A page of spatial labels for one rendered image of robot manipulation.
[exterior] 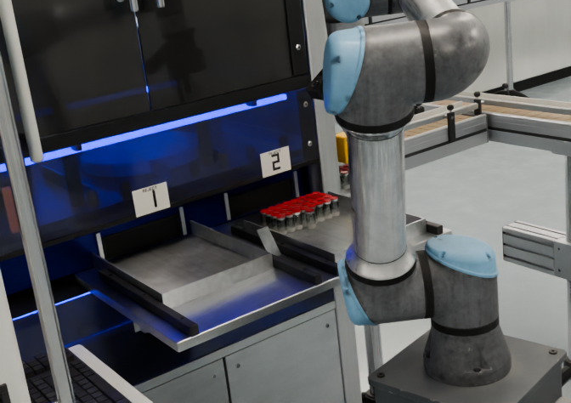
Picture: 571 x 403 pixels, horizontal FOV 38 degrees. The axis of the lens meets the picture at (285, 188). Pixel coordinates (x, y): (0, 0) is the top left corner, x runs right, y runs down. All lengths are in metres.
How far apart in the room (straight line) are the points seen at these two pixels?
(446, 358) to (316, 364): 0.86
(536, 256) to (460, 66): 1.67
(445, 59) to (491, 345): 0.54
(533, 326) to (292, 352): 1.40
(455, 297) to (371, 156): 0.31
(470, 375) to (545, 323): 1.97
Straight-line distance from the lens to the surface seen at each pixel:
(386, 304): 1.40
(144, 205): 1.88
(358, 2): 1.52
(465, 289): 1.42
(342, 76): 1.14
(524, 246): 2.80
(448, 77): 1.17
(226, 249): 1.91
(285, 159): 2.06
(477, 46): 1.20
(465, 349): 1.46
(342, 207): 2.09
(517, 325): 3.41
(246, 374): 2.16
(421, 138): 2.51
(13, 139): 1.17
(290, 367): 2.24
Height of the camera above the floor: 1.55
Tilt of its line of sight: 17 degrees down
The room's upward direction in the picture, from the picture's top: 7 degrees counter-clockwise
